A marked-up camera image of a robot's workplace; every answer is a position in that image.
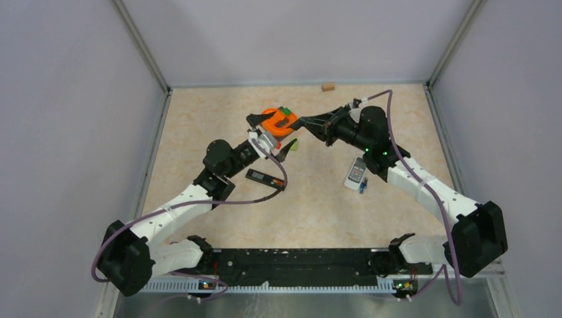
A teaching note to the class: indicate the white remote control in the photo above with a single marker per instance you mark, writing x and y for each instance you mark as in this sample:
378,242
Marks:
356,174

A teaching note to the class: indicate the dark green block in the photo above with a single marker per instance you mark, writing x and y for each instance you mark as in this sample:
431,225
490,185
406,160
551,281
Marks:
285,111

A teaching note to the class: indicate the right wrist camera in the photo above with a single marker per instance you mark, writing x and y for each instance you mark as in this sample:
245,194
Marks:
355,105

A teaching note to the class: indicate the orange plastic ring toy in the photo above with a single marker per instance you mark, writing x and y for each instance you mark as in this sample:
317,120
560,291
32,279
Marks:
278,124

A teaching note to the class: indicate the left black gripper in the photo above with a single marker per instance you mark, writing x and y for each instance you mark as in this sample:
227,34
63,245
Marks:
256,120

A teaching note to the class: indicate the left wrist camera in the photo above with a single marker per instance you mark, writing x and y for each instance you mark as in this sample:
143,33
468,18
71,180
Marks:
263,141

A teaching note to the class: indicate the black remote control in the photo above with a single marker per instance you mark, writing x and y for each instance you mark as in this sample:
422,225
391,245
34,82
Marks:
266,179

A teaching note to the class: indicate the light green block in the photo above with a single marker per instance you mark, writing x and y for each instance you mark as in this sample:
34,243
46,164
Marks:
293,145

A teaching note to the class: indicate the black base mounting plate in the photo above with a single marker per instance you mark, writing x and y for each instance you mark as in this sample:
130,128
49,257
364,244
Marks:
304,267

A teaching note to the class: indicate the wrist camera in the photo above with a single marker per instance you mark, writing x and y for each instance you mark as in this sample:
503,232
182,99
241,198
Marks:
355,105
263,141

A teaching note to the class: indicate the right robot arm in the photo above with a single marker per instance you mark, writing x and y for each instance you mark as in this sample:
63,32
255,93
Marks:
475,234

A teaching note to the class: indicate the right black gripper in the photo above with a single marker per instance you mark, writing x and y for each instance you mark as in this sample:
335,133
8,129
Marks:
331,120

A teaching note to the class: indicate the small wooden block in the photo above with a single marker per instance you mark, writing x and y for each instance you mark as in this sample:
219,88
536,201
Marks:
327,87

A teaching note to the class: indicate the black battery cover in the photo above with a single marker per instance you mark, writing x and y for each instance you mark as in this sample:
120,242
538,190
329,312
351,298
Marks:
296,125

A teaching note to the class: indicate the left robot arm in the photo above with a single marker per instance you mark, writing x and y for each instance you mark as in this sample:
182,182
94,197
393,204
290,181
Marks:
133,253

